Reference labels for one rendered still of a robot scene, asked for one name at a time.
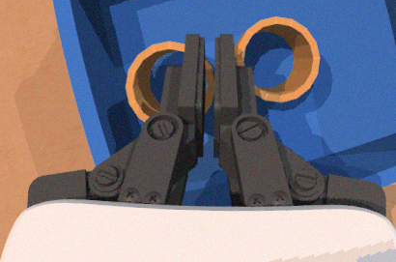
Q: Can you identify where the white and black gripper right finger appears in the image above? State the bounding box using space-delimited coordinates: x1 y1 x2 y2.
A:
213 34 386 217

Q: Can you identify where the bronze bushing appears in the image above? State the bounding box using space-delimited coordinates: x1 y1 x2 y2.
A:
126 42 214 122
235 16 320 102

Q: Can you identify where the blue tray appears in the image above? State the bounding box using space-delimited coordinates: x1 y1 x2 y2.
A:
52 0 396 207

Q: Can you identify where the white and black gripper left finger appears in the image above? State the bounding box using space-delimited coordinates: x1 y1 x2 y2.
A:
27 34 206 208

